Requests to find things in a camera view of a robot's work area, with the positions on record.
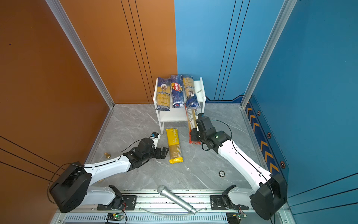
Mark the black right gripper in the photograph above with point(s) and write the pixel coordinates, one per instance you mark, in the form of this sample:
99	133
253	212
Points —
193	135

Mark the red spaghetti pack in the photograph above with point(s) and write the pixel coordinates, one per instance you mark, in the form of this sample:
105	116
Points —
192	125

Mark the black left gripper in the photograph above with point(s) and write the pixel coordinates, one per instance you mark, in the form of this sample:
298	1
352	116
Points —
159	156

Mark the circuit board right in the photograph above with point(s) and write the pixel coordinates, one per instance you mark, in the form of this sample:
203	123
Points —
235	218

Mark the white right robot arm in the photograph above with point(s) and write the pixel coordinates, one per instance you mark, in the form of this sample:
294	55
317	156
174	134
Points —
268	192

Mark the aluminium corner post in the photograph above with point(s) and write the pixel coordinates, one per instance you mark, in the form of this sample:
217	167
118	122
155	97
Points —
69	30
279	25

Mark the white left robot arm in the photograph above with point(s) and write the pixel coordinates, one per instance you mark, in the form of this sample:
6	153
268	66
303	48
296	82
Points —
76	185

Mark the aluminium corner post right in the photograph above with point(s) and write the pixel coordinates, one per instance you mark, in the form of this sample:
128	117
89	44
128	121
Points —
279	25

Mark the silver microphone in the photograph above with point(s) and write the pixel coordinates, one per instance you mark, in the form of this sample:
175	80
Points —
165	192

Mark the aluminium corner post left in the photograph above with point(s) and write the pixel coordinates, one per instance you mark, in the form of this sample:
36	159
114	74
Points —
69	30

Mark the green circuit board left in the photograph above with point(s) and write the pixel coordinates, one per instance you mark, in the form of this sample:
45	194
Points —
116	218

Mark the blue yellow portrait spaghetti pack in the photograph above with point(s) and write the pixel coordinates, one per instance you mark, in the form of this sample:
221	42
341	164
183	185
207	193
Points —
191	97

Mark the white metal shelf rack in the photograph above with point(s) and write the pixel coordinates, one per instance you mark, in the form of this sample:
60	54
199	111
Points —
179	114

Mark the blue yellow pasta bag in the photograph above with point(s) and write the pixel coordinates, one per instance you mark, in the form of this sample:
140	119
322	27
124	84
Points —
163	94

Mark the small brass weight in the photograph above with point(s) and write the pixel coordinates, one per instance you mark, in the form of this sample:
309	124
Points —
107	155

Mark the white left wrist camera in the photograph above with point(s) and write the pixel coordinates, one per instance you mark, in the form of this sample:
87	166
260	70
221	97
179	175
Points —
155	137

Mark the dark blue Barilla spaghetti pack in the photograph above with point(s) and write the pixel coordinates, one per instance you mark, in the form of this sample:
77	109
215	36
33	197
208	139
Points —
177	91

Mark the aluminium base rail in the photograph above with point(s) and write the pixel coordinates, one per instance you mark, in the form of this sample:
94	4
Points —
170	208

